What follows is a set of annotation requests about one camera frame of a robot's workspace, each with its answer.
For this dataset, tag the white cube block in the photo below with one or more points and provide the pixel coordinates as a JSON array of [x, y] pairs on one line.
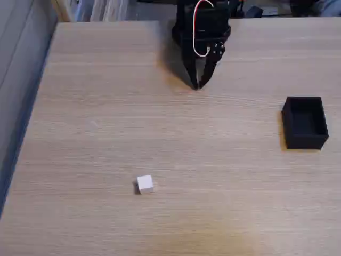
[[145, 182]]

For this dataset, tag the black open box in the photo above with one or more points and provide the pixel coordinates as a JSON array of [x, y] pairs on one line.
[[306, 142]]

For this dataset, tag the black orange clamp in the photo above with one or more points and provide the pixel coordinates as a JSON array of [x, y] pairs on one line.
[[237, 10]]

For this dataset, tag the dark blue object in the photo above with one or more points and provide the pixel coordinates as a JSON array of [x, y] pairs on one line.
[[253, 12]]

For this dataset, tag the blue cloth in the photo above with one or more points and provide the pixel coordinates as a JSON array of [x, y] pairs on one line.
[[331, 8]]

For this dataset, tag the light wooden plank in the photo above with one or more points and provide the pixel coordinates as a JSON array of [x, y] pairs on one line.
[[62, 10]]

